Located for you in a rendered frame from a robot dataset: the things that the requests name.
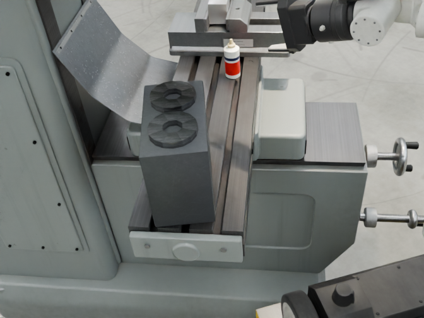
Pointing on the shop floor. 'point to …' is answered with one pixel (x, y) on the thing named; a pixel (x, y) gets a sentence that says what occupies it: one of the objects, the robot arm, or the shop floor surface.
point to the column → (48, 153)
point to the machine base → (152, 293)
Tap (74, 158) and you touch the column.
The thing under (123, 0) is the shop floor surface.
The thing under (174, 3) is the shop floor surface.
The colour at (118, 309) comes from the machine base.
